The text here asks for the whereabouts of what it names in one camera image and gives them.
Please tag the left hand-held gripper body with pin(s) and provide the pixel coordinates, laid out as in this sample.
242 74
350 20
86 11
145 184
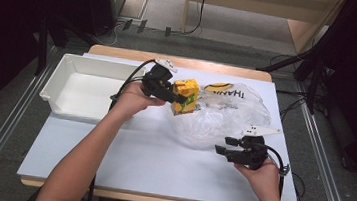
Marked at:
155 78

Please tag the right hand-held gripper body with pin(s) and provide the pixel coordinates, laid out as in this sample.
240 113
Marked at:
253 152

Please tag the yellow drink carton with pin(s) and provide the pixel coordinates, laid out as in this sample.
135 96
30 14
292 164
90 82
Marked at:
186 89

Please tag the clear plastic bag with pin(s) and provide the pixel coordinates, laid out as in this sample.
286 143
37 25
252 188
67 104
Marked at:
228 119

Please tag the white plastic bin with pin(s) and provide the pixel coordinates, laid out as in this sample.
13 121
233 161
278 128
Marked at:
83 94

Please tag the person's right hand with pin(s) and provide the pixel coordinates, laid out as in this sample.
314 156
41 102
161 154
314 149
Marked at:
263 180

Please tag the person's left hand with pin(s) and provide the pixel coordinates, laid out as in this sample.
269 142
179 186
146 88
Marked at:
133 100

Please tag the black stand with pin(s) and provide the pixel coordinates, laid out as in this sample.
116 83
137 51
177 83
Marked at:
313 71

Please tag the light wooden shelf unit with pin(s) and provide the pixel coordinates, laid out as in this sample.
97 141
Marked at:
260 8

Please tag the metal floor rail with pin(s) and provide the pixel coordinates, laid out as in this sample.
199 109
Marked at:
3 122
324 162

